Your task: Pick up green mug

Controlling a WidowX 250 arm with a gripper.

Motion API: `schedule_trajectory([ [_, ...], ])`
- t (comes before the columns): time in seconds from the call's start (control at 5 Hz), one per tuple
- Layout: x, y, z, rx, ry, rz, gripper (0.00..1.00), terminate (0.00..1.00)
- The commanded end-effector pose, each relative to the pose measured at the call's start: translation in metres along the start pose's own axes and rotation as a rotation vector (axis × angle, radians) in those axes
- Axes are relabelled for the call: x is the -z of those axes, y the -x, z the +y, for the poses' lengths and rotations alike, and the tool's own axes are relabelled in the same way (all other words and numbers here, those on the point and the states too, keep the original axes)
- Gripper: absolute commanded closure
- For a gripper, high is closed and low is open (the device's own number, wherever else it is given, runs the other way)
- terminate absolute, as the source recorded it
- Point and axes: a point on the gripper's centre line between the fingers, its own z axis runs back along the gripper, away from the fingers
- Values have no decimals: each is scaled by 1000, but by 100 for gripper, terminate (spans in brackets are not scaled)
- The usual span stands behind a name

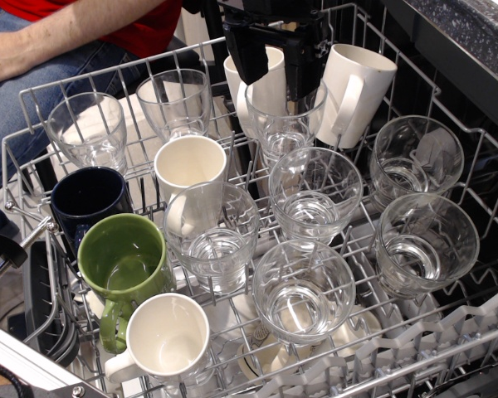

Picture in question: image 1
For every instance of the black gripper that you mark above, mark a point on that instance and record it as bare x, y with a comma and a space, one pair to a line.
297, 26

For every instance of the green ceramic mug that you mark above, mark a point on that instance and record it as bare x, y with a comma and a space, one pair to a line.
123, 259

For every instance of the person's bare forearm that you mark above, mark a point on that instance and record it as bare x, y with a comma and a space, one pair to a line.
75, 25

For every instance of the white mug back centre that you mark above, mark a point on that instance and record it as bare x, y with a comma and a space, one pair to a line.
269, 83

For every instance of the white mug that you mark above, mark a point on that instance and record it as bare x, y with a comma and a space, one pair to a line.
167, 338
357, 79
269, 83

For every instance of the white mug back right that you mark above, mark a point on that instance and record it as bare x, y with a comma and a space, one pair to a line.
357, 79

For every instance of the cream mug centre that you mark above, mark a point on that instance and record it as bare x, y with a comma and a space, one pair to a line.
186, 161

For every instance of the dark blue ceramic mug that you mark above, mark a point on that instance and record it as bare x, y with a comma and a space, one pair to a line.
86, 196

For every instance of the white mug front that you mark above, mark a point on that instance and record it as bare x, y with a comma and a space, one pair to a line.
167, 338

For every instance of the person's hand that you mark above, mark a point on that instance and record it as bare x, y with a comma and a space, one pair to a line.
11, 56

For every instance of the tall clear glass back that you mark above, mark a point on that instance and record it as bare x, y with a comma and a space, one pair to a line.
283, 125

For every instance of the clear glass back middle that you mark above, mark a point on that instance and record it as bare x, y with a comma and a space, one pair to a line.
176, 103

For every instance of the clear glass right upper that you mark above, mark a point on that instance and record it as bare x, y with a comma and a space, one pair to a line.
410, 154

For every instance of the clear glass centre left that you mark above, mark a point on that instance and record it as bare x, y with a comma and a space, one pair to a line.
212, 229

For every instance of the dark speckled countertop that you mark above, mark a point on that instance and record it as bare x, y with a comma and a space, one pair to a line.
461, 39

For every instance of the clear glass back left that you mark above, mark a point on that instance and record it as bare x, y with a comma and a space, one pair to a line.
89, 128

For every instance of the clear glass front centre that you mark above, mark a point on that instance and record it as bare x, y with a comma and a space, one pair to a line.
303, 291

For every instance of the clear glass right lower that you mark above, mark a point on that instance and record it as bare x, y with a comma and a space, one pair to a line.
424, 243

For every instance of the white plate lower rack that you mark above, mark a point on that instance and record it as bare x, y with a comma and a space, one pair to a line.
265, 354

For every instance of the black clamp with metal rod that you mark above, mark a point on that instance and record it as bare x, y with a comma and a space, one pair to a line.
14, 254

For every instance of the grey wire dishwasher rack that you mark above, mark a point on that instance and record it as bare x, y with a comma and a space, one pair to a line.
405, 348

